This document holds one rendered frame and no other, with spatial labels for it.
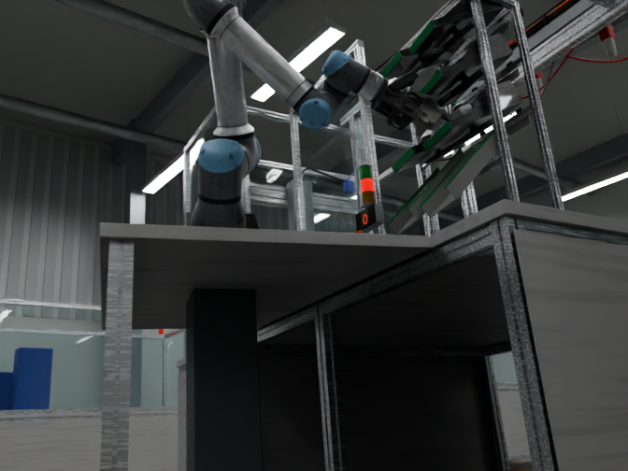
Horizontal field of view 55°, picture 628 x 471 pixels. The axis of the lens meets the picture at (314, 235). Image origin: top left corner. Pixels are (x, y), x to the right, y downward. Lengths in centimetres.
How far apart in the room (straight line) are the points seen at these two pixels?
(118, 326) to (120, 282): 8
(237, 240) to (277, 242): 8
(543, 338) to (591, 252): 27
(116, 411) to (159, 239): 32
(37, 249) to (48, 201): 82
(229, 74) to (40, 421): 528
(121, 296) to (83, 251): 913
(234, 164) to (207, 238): 43
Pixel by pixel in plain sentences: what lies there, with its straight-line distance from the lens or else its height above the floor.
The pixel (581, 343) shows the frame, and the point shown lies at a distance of 128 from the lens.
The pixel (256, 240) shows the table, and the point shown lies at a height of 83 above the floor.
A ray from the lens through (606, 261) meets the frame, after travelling 142.
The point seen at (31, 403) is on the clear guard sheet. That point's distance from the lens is 660.
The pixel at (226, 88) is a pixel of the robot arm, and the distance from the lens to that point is 170.
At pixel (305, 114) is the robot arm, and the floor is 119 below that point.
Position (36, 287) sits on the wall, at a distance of 998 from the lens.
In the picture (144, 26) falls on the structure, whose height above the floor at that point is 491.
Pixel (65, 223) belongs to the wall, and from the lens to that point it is 1037.
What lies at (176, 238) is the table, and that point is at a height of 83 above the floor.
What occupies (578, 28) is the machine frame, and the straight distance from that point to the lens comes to 298.
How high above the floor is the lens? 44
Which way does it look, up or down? 19 degrees up
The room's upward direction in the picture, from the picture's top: 4 degrees counter-clockwise
